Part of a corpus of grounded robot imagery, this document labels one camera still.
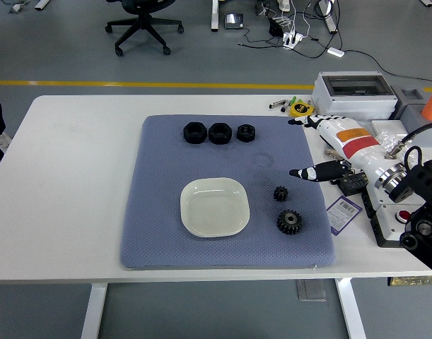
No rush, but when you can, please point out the black digital display module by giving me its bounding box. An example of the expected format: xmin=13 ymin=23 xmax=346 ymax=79
xmin=337 ymin=171 xmax=369 ymax=198

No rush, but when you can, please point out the black desk phone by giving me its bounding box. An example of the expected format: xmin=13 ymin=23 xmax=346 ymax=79
xmin=223 ymin=13 xmax=245 ymax=30

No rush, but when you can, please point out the grey electrical enclosure box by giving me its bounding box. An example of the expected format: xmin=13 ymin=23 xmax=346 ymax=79
xmin=311 ymin=71 xmax=399 ymax=123

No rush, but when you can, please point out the white push-button control box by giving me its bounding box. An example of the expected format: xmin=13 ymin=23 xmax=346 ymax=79
xmin=360 ymin=190 xmax=424 ymax=248

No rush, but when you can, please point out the grey metal table bracket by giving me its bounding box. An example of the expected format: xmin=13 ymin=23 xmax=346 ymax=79
xmin=296 ymin=279 xmax=328 ymax=302

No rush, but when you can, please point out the blue-grey textured mat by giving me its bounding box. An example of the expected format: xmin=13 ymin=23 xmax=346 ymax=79
xmin=118 ymin=114 xmax=337 ymax=271

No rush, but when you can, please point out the large black hex nut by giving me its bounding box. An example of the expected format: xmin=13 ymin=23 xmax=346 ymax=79
xmin=182 ymin=121 xmax=208 ymax=145
xmin=208 ymin=122 xmax=233 ymax=145

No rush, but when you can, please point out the white power strip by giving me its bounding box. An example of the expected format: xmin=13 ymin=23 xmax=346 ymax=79
xmin=282 ymin=30 xmax=305 ymax=49

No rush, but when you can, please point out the purple-edged label card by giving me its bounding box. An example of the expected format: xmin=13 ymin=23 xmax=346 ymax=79
xmin=325 ymin=196 xmax=363 ymax=237

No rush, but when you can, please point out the large black gear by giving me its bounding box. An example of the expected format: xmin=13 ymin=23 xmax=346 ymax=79
xmin=276 ymin=208 xmax=305 ymax=235

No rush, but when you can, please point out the white square plate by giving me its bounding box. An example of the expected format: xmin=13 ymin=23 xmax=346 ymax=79
xmin=180 ymin=177 xmax=251 ymax=239

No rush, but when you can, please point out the white flat box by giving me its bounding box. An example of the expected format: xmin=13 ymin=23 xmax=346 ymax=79
xmin=370 ymin=119 xmax=411 ymax=137

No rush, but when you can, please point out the black power adapter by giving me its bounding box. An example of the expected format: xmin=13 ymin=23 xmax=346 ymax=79
xmin=268 ymin=17 xmax=284 ymax=37

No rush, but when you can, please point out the yellow tape measure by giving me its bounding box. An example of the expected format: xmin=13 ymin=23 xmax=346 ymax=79
xmin=289 ymin=101 xmax=315 ymax=119

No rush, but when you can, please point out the bag of blue resistors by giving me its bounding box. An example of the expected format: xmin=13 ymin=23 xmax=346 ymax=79
xmin=323 ymin=146 xmax=344 ymax=160

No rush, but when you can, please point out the white table leg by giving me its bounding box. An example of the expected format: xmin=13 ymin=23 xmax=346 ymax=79
xmin=80 ymin=284 xmax=107 ymax=339
xmin=334 ymin=278 xmax=368 ymax=339

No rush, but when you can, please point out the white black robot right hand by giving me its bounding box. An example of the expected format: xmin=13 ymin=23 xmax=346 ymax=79
xmin=288 ymin=114 xmax=399 ymax=184

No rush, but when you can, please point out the white desk leg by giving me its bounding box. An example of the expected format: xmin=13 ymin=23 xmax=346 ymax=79
xmin=211 ymin=0 xmax=222 ymax=32
xmin=316 ymin=0 xmax=339 ymax=35

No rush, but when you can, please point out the yellow connector strip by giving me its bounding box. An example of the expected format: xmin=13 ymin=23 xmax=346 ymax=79
xmin=387 ymin=275 xmax=432 ymax=287

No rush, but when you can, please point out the clear plastic parts bag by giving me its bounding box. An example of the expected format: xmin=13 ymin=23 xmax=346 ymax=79
xmin=376 ymin=129 xmax=413 ymax=156

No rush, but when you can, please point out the small black hex nut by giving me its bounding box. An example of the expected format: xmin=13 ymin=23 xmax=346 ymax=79
xmin=236 ymin=124 xmax=257 ymax=143

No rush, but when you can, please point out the grey block holder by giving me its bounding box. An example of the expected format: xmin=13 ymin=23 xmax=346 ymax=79
xmin=390 ymin=85 xmax=432 ymax=124

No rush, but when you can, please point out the black office chair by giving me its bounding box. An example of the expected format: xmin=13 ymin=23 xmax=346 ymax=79
xmin=105 ymin=0 xmax=185 ymax=57

